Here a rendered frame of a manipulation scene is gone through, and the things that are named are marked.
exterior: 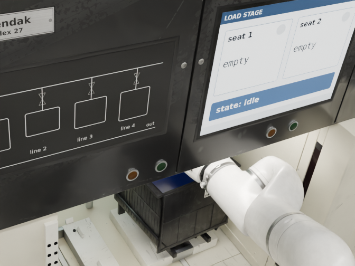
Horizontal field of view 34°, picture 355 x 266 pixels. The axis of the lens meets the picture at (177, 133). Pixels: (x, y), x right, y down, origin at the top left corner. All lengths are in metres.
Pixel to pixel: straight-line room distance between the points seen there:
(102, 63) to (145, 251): 0.82
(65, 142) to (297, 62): 0.39
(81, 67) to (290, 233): 0.39
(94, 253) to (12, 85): 0.83
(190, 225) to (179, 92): 0.62
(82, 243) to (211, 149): 0.63
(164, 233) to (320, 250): 0.58
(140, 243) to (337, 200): 0.52
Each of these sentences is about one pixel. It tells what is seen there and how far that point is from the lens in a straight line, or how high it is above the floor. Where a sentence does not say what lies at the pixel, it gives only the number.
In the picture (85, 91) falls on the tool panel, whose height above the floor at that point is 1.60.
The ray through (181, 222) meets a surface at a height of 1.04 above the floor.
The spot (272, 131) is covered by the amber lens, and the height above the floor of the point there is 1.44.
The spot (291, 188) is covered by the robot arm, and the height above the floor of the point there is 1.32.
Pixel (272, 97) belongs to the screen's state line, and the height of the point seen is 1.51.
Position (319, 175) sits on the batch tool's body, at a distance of 1.22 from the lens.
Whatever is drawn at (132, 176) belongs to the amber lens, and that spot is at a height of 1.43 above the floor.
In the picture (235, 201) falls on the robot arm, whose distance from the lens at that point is 1.15.
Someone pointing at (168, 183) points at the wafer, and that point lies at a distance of 1.43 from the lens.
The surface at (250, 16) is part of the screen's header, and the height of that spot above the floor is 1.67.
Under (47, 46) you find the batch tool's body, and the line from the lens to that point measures 0.69.
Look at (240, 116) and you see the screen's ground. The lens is 0.94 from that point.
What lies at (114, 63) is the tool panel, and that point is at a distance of 0.74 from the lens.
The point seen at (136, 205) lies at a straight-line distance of 1.39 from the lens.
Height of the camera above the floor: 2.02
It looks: 37 degrees down
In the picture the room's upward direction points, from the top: 9 degrees clockwise
